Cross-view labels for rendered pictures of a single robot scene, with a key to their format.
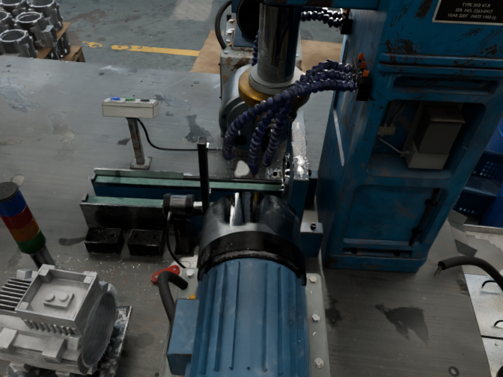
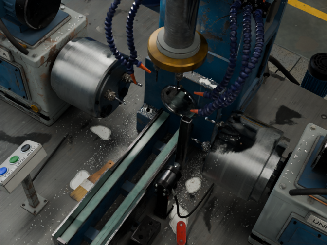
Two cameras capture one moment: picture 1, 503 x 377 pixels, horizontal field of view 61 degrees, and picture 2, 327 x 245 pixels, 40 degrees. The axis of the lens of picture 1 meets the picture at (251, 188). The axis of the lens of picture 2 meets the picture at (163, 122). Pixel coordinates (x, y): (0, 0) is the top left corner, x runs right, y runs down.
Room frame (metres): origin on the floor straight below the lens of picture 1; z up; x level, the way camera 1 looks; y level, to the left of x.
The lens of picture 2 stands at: (0.49, 0.85, 2.25)
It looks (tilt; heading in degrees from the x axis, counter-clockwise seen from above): 52 degrees down; 297
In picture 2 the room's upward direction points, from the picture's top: 5 degrees clockwise
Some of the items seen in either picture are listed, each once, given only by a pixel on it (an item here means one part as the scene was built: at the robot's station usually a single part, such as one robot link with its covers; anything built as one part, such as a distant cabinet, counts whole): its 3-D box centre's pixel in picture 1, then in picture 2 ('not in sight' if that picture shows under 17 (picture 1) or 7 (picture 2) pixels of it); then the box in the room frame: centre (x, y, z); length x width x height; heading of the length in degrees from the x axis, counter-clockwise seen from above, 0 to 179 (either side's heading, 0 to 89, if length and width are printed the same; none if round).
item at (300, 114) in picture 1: (304, 186); (186, 98); (0.92, -0.16, 0.97); 0.30 x 0.11 x 0.34; 0
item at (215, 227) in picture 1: (249, 262); (252, 160); (0.59, 0.00, 1.04); 0.41 x 0.25 x 0.25; 0
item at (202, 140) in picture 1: (203, 178); (182, 144); (0.79, 0.12, 1.12); 0.04 x 0.03 x 0.26; 90
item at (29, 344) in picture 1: (57, 320); not in sight; (0.43, 0.41, 1.02); 0.20 x 0.19 x 0.19; 82
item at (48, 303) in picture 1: (61, 301); not in sight; (0.43, 0.37, 1.11); 0.12 x 0.11 x 0.07; 82
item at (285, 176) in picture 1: (284, 176); (178, 102); (0.92, -0.10, 1.02); 0.15 x 0.02 x 0.15; 0
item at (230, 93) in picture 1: (257, 99); (82, 71); (1.28, -0.01, 1.04); 0.37 x 0.25 x 0.25; 0
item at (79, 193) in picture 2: not in sight; (93, 180); (1.07, 0.23, 0.80); 0.21 x 0.05 x 0.01; 83
